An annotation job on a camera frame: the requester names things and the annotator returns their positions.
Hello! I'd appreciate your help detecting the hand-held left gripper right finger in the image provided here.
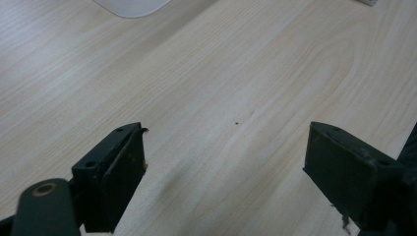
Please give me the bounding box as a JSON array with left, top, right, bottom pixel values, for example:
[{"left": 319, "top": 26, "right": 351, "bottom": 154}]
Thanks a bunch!
[{"left": 302, "top": 121, "right": 407, "bottom": 231}]

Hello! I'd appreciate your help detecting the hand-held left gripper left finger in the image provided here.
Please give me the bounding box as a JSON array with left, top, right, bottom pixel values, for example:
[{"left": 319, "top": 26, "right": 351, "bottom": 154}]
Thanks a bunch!
[{"left": 71, "top": 122, "right": 149, "bottom": 234}]

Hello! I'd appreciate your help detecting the white rounded flat object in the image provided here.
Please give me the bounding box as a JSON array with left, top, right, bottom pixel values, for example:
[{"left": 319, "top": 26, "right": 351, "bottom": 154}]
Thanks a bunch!
[{"left": 92, "top": 0, "right": 174, "bottom": 19}]

